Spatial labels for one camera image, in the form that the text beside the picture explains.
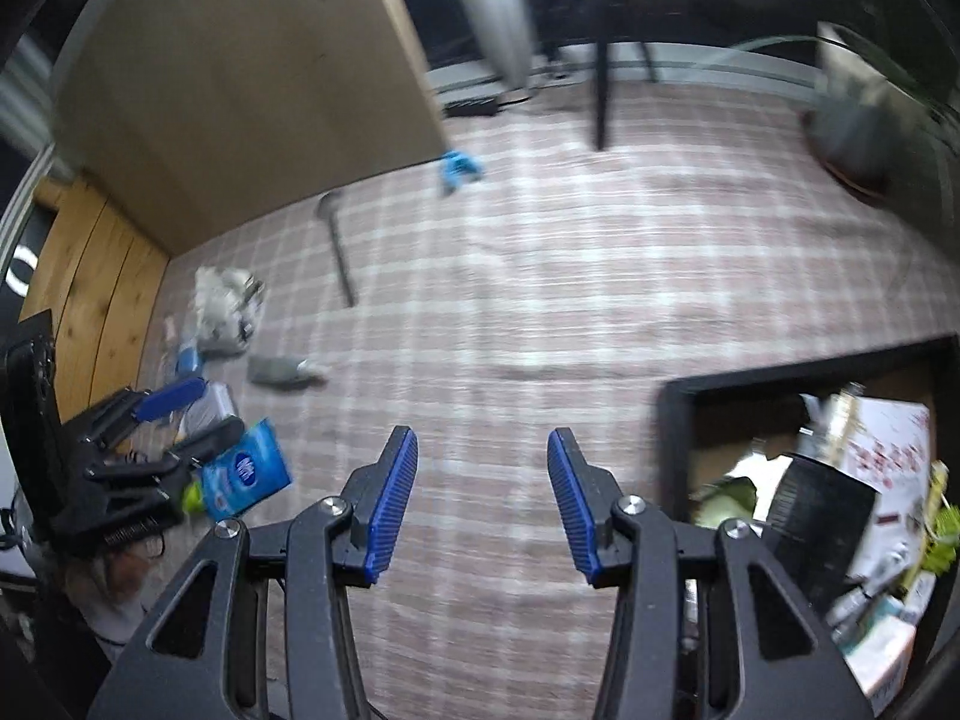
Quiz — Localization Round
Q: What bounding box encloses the white crumpled plastic bag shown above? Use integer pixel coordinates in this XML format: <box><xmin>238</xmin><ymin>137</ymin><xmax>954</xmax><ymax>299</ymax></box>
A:
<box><xmin>193</xmin><ymin>265</ymin><xmax>269</xmax><ymax>358</ymax></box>

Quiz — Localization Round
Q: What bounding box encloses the silver lamp pole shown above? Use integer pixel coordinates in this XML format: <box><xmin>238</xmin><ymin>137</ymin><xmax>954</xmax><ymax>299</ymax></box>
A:
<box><xmin>439</xmin><ymin>0</ymin><xmax>537</xmax><ymax>91</ymax></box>

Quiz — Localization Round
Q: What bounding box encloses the potted plant grey pot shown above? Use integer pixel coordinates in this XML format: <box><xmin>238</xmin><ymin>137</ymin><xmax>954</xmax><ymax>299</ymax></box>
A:
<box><xmin>731</xmin><ymin>19</ymin><xmax>960</xmax><ymax>200</ymax></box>

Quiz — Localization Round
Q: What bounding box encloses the green packet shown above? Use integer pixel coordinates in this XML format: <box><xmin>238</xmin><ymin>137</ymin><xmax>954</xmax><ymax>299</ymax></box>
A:
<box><xmin>694</xmin><ymin>476</ymin><xmax>758</xmax><ymax>530</ymax></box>

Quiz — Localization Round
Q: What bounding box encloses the black storage box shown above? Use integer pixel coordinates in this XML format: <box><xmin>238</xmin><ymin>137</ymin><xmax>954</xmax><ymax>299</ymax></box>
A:
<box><xmin>657</xmin><ymin>336</ymin><xmax>960</xmax><ymax>720</ymax></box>

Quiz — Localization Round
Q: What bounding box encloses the plaid tablecloth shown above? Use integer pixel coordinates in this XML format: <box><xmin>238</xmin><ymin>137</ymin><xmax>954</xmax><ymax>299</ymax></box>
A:
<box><xmin>139</xmin><ymin>79</ymin><xmax>960</xmax><ymax>720</ymax></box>

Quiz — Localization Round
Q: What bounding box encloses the black power strip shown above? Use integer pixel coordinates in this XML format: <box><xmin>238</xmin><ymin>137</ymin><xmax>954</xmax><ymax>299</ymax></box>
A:
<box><xmin>444</xmin><ymin>92</ymin><xmax>502</xmax><ymax>119</ymax></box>

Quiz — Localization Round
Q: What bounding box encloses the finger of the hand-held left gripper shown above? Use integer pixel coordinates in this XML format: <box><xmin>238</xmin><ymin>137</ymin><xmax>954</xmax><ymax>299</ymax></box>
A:
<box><xmin>86</xmin><ymin>418</ymin><xmax>245</xmax><ymax>481</ymax></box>
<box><xmin>71</xmin><ymin>377</ymin><xmax>207</xmax><ymax>451</ymax></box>

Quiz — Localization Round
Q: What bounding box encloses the blue plastic packet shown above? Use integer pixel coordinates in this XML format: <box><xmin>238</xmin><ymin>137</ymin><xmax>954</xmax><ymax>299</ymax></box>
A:
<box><xmin>199</xmin><ymin>418</ymin><xmax>293</xmax><ymax>524</ymax></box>

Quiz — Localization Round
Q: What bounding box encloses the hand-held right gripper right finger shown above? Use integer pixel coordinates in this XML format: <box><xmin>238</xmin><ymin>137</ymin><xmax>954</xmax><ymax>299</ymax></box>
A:
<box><xmin>546</xmin><ymin>427</ymin><xmax>875</xmax><ymax>720</ymax></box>

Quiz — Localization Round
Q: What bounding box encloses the brown pot saucer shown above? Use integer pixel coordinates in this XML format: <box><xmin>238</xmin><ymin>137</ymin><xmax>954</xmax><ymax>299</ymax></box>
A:
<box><xmin>799</xmin><ymin>109</ymin><xmax>901</xmax><ymax>205</ymax></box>

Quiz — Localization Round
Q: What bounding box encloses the small labelled bottle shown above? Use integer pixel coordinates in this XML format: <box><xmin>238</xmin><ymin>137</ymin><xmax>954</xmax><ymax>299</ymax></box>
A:
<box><xmin>821</xmin><ymin>382</ymin><xmax>863</xmax><ymax>458</ymax></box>

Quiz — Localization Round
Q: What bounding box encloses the white box red print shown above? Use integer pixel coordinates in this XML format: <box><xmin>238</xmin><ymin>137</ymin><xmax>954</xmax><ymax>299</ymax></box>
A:
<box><xmin>840</xmin><ymin>397</ymin><xmax>932</xmax><ymax>578</ymax></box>

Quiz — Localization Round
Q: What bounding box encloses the wooden board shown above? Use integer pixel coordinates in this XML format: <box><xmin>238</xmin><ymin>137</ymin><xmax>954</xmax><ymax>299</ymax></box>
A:
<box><xmin>52</xmin><ymin>0</ymin><xmax>451</xmax><ymax>256</ymax></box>

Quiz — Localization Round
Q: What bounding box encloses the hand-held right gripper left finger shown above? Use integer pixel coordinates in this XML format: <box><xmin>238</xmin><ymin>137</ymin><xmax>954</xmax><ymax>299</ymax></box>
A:
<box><xmin>86</xmin><ymin>426</ymin><xmax>419</xmax><ymax>720</ymax></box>

